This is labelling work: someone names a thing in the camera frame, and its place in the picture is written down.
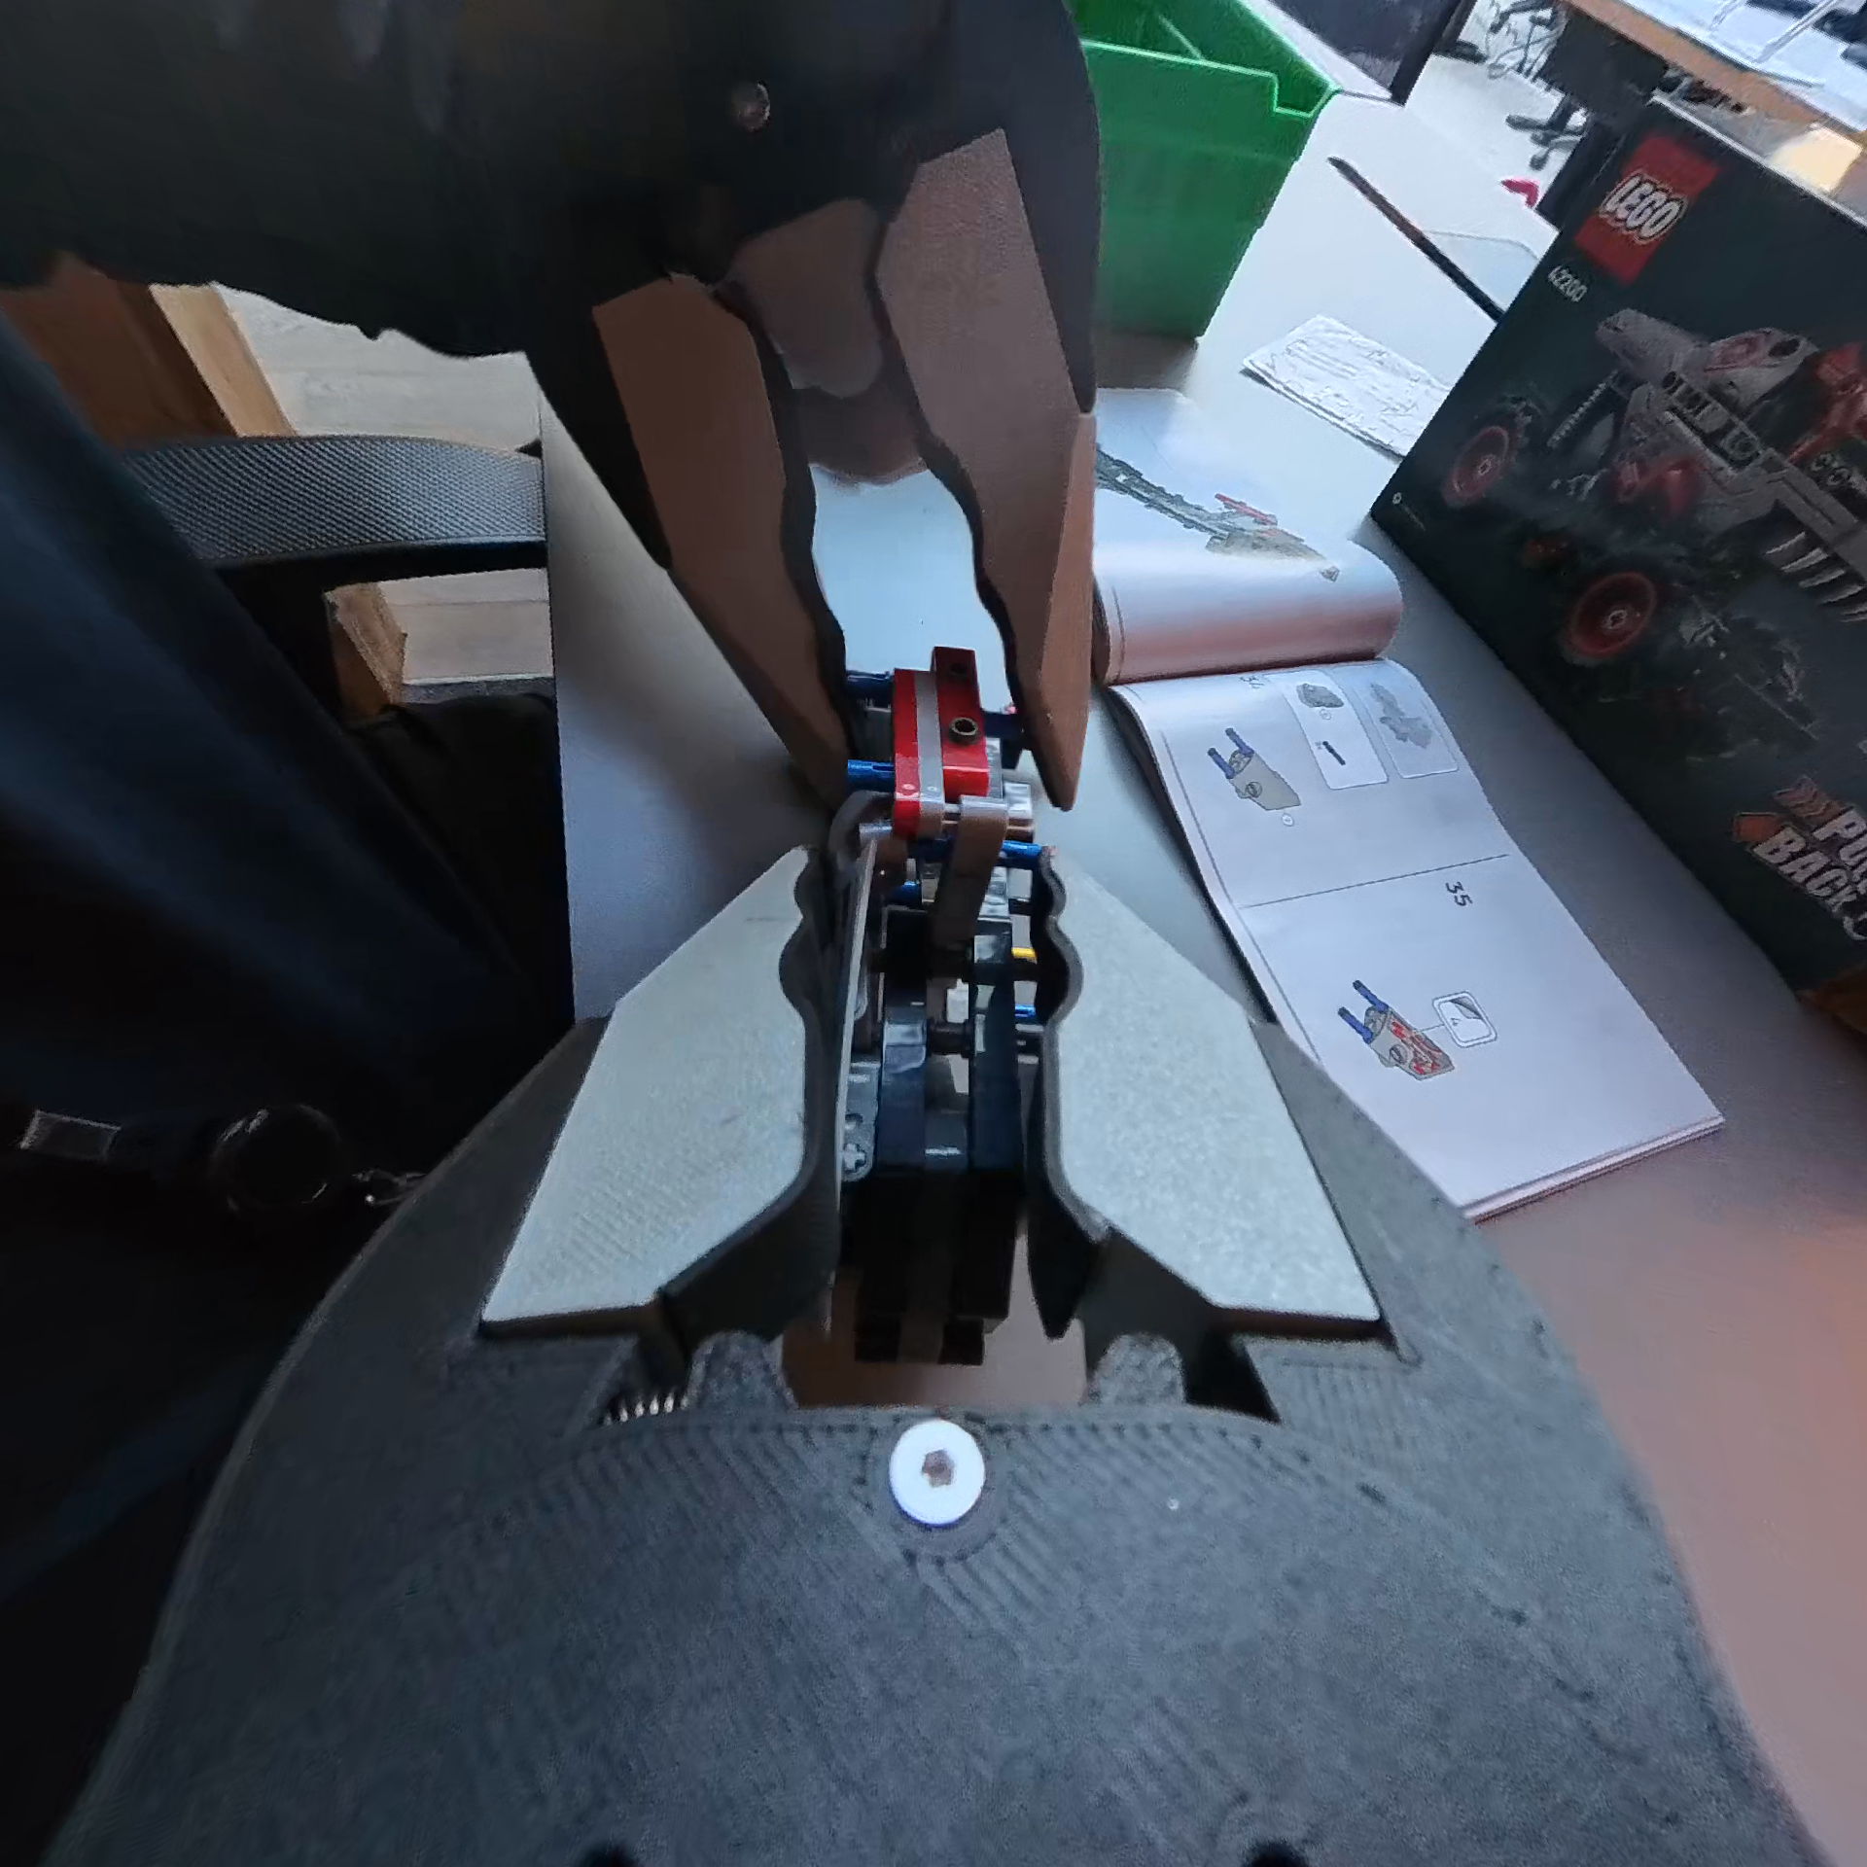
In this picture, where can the wooden furniture panel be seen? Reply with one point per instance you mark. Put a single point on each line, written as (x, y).
(104, 365)

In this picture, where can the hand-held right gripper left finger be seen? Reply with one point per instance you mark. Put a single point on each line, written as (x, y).
(673, 1139)

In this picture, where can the green plastic bin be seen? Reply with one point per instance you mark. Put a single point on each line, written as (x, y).
(1182, 161)

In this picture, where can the light wooden desk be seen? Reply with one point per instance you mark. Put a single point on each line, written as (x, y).
(1736, 43)

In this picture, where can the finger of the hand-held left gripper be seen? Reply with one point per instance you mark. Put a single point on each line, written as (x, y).
(715, 480)
(1008, 378)

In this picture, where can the red and black lego assembly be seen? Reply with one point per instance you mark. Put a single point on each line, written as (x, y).
(934, 742)

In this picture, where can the black lego set box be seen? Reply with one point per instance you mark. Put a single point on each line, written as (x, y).
(1677, 480)

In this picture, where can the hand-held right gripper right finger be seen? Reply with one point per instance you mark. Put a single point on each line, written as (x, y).
(1189, 1152)

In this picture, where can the black office chair base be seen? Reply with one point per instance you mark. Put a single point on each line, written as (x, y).
(1549, 125)

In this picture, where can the open lego instruction booklet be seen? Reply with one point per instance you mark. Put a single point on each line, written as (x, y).
(1386, 933)

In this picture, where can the person's dark blue clothing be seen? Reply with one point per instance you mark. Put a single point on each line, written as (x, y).
(177, 815)

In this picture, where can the white sticker sheet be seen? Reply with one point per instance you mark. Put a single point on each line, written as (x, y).
(1351, 378)

